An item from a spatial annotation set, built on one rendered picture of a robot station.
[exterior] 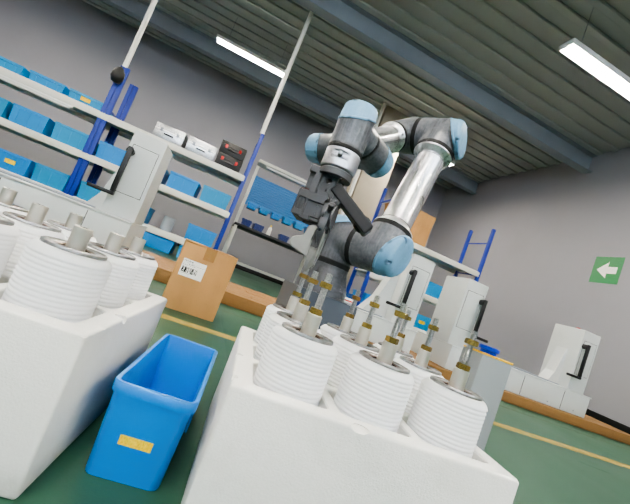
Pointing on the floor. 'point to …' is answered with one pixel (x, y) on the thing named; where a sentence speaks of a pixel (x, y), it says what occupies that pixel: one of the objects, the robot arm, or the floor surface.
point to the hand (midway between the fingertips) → (310, 266)
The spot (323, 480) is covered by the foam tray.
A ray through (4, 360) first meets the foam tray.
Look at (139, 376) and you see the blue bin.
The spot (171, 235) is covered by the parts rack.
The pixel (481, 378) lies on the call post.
